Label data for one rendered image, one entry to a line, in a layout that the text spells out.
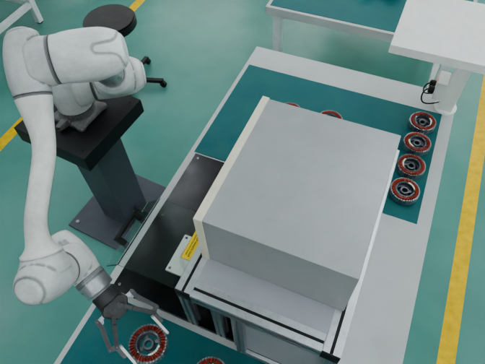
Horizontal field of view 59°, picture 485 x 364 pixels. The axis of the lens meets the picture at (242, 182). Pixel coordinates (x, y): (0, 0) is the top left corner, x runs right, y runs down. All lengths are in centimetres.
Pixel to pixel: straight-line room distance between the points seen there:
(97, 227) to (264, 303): 167
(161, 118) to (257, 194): 212
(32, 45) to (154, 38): 255
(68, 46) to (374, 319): 123
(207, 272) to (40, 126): 60
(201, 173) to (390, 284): 82
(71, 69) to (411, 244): 126
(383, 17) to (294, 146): 162
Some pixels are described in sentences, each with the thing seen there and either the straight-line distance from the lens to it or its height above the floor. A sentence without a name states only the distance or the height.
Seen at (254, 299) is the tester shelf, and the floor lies 111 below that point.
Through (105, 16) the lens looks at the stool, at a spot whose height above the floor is 56.
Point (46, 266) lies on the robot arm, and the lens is 115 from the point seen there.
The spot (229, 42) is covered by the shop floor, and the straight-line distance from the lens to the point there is 364.
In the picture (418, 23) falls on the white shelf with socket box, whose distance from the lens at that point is 179.
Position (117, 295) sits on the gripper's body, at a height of 100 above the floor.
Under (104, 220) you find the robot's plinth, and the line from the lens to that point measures 265.
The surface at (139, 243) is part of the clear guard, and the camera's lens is 129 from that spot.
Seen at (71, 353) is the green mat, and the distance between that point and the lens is 158.
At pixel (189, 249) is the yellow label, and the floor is 107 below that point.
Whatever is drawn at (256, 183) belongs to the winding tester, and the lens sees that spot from 104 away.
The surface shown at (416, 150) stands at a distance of 191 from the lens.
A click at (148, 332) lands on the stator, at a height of 90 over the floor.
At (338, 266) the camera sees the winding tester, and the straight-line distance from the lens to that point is 95.
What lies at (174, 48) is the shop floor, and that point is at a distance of 364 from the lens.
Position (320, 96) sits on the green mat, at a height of 75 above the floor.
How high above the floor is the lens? 217
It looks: 55 degrees down
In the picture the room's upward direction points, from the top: 3 degrees counter-clockwise
